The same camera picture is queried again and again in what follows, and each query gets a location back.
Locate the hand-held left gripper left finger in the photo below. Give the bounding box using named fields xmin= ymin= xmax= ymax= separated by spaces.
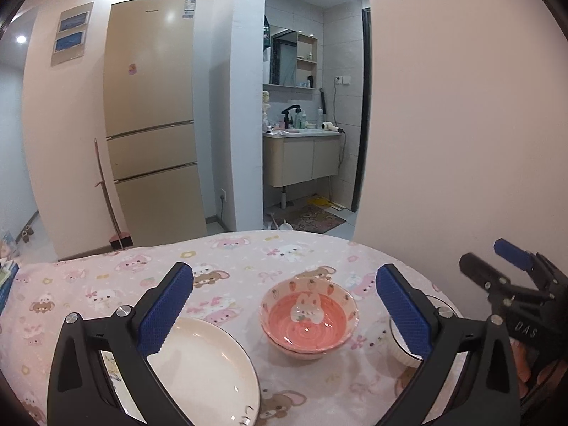
xmin=47 ymin=262 xmax=195 ymax=426

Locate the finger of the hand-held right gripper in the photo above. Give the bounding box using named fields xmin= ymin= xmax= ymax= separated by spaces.
xmin=494 ymin=238 xmax=568 ymax=291
xmin=459 ymin=253 xmax=540 ymax=302

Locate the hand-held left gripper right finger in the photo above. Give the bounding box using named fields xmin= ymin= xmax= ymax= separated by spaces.
xmin=375 ymin=263 xmax=521 ymax=426

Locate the white ribbed bowl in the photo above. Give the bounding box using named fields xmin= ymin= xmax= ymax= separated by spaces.
xmin=389 ymin=295 xmax=458 ymax=369

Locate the white cartoon cat plate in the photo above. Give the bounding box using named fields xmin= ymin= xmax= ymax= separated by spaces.
xmin=100 ymin=317 xmax=262 ymax=426

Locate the pink rabbit bowl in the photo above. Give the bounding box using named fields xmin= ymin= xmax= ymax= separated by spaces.
xmin=268 ymin=337 xmax=351 ymax=361
xmin=260 ymin=278 xmax=359 ymax=355

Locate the person's right hand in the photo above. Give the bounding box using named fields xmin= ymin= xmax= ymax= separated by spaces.
xmin=512 ymin=342 xmax=555 ymax=398

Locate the pink printed tablecloth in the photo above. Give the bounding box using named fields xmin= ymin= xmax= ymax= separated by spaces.
xmin=0 ymin=230 xmax=529 ymax=426

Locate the patterned bath mat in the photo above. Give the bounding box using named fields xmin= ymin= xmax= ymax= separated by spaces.
xmin=290 ymin=206 xmax=348 ymax=234

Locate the wooden broom stick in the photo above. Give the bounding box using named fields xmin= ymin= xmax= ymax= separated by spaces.
xmin=93 ymin=138 xmax=122 ymax=242

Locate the stack of books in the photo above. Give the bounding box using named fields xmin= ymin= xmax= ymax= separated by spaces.
xmin=0 ymin=231 xmax=21 ymax=318

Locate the beige vanity cabinet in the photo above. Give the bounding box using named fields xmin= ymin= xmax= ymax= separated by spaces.
xmin=263 ymin=131 xmax=343 ymax=188

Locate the beige refrigerator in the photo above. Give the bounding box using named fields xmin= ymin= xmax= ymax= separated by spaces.
xmin=103 ymin=0 xmax=209 ymax=247

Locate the black faucet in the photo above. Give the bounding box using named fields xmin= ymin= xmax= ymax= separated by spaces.
xmin=280 ymin=104 xmax=302 ymax=129

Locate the bathroom mirror cabinet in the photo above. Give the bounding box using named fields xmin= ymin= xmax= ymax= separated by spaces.
xmin=268 ymin=24 xmax=318 ymax=87

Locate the black door frame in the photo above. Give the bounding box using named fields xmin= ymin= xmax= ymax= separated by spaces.
xmin=350 ymin=8 xmax=372 ymax=213

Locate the wall panel with blue pictures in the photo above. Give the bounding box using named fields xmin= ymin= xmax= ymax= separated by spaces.
xmin=50 ymin=2 xmax=95 ymax=67

